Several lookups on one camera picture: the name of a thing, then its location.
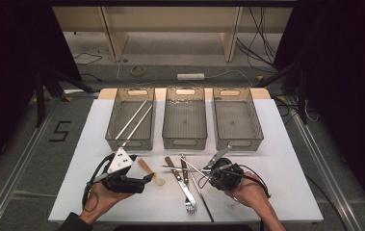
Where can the light wooden shelf unit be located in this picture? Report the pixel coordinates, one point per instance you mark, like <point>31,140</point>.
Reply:
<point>170,19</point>

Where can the white chopstick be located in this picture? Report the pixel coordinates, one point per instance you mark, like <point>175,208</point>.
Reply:
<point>132,118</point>
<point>138,123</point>

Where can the person's left hand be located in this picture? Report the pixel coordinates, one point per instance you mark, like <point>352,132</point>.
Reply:
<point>101,200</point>

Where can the metal chopstick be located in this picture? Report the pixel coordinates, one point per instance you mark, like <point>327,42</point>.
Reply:
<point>191,165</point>
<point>199,192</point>

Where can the metal spoon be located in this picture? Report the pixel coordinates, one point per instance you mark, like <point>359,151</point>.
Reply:
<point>170,167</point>

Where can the person's right hand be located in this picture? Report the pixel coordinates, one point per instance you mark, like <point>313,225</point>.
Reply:
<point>254,192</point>

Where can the aluminium floor rail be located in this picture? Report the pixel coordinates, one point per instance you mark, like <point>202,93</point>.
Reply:
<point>10,189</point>
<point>327,179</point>

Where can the smoky clear plastic bin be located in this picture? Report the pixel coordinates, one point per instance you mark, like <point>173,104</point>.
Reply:
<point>132,120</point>
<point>236,120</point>
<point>185,118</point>

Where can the black metal stand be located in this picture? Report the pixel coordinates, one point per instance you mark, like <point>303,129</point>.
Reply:
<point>40,96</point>
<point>302,96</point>

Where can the yellow tape roll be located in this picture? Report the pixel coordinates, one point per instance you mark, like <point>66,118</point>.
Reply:
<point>137,71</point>

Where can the black curtain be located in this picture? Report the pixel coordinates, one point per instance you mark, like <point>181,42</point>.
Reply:
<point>347,80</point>
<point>10,64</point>

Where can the white power strip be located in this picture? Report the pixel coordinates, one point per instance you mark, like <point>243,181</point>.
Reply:
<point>190,76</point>

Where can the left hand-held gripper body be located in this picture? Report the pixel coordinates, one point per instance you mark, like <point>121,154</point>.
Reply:
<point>120,162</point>

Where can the white table cover sheet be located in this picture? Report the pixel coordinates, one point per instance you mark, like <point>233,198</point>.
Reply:
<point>282,154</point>

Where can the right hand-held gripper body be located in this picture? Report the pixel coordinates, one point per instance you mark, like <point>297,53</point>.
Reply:
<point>226,176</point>

